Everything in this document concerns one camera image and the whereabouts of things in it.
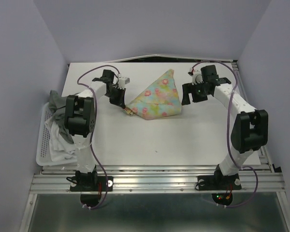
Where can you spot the floral pastel skirt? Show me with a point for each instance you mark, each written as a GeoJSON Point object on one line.
{"type": "Point", "coordinates": [160, 99]}

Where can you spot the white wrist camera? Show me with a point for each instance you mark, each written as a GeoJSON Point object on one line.
{"type": "Point", "coordinates": [122, 81]}
{"type": "Point", "coordinates": [196, 76]}

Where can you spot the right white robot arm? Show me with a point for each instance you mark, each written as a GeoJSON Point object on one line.
{"type": "Point", "coordinates": [247, 127]}

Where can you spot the white skirt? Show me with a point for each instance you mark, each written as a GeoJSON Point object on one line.
{"type": "Point", "coordinates": [60, 149]}

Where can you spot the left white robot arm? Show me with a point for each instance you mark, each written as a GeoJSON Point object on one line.
{"type": "Point", "coordinates": [80, 120]}

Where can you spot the aluminium frame rail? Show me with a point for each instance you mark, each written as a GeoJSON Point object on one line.
{"type": "Point", "coordinates": [147, 179]}

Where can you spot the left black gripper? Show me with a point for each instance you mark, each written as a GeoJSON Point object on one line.
{"type": "Point", "coordinates": [120, 101]}

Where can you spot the white plastic laundry basket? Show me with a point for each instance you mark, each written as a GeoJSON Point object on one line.
{"type": "Point", "coordinates": [43, 157]}

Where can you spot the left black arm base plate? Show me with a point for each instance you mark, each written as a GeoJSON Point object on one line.
{"type": "Point", "coordinates": [94, 186]}

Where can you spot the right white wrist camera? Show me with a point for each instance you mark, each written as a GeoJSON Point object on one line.
{"type": "Point", "coordinates": [196, 76]}

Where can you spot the grey skirt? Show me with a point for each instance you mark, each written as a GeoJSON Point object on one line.
{"type": "Point", "coordinates": [57, 106]}

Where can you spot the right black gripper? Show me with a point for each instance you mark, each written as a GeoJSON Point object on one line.
{"type": "Point", "coordinates": [188, 88]}

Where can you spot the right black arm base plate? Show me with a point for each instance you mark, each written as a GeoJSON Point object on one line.
{"type": "Point", "coordinates": [209, 182]}

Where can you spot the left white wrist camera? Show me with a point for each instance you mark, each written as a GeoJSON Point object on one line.
{"type": "Point", "coordinates": [122, 81]}

